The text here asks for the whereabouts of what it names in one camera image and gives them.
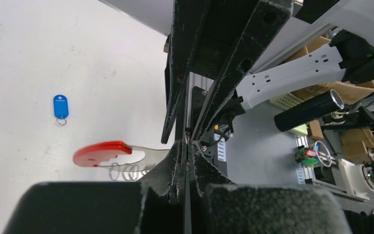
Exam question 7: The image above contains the black cylinder tube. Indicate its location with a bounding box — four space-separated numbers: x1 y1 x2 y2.
274 89 345 132

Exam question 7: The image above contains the blue key tag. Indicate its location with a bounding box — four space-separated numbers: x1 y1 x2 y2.
53 94 69 126

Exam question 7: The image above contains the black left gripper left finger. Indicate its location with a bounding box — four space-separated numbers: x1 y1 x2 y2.
138 140 186 207

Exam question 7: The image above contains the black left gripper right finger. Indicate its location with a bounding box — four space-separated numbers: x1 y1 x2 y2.
187 141 234 199

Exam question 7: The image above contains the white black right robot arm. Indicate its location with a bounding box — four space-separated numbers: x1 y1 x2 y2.
161 0 374 144

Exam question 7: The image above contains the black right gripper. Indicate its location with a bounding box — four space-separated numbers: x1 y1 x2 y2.
161 0 294 144

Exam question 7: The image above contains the cardboard box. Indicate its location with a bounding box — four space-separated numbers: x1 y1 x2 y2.
283 36 374 106

